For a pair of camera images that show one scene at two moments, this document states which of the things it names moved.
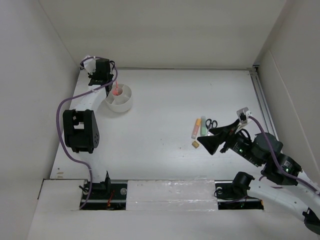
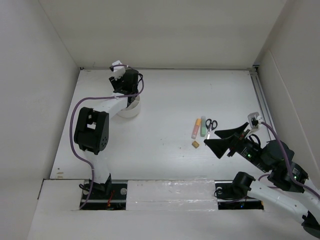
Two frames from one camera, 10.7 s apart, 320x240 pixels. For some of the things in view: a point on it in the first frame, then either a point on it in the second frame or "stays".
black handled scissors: [210, 124] stays
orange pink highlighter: [197, 124] stays
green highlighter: [203, 126] stays
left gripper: [93, 76] to [116, 82]
